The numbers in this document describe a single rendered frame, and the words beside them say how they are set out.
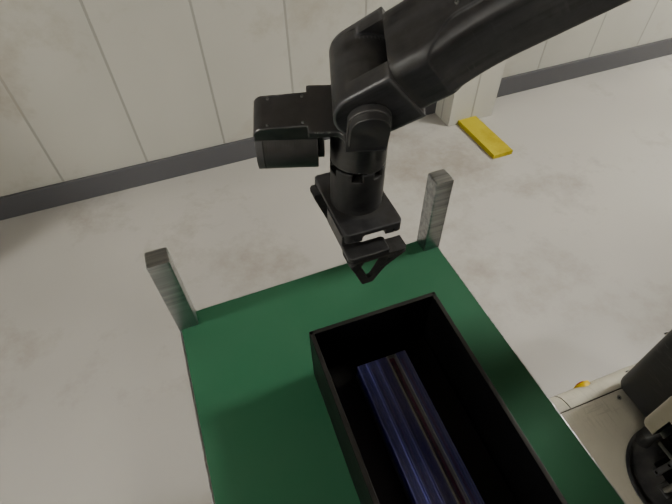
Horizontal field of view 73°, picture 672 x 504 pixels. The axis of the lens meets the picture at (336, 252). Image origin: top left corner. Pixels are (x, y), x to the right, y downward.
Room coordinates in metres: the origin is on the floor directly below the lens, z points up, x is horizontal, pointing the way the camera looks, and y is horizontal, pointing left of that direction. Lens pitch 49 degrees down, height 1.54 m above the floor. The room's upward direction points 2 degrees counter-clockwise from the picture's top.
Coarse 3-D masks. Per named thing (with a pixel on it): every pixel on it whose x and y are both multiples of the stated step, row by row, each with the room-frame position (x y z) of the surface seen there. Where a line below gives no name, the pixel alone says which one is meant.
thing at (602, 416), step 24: (576, 384) 0.57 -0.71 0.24; (600, 384) 0.56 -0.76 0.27; (576, 408) 0.49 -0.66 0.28; (600, 408) 0.49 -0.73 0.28; (624, 408) 0.48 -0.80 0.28; (576, 432) 0.42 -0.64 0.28; (600, 432) 0.42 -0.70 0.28; (624, 432) 0.42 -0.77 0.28; (600, 456) 0.36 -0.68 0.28; (624, 456) 0.36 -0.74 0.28; (648, 456) 0.36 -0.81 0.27; (624, 480) 0.30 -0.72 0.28; (648, 480) 0.30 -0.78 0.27
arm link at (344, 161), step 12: (336, 144) 0.35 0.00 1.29; (324, 156) 0.36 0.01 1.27; (336, 156) 0.35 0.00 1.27; (348, 156) 0.35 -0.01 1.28; (360, 156) 0.34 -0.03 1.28; (372, 156) 0.35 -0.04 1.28; (384, 156) 0.36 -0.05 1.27; (348, 168) 0.35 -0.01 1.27; (360, 168) 0.34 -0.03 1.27; (372, 168) 0.35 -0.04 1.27
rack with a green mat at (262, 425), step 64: (448, 192) 0.52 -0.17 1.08; (192, 320) 0.37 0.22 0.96; (256, 320) 0.38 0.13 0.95; (320, 320) 0.38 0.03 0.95; (192, 384) 0.28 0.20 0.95; (256, 384) 0.28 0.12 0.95; (512, 384) 0.26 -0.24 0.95; (256, 448) 0.19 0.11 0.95; (320, 448) 0.19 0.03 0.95; (576, 448) 0.18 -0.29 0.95
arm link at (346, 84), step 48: (432, 0) 0.33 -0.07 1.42; (480, 0) 0.31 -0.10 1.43; (528, 0) 0.29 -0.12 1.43; (576, 0) 0.29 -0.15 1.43; (624, 0) 0.30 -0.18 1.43; (336, 48) 0.36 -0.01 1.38; (384, 48) 0.35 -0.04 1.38; (432, 48) 0.30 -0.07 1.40; (480, 48) 0.30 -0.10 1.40; (528, 48) 0.31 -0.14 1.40; (336, 96) 0.32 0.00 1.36; (384, 96) 0.31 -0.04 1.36; (432, 96) 0.31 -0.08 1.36
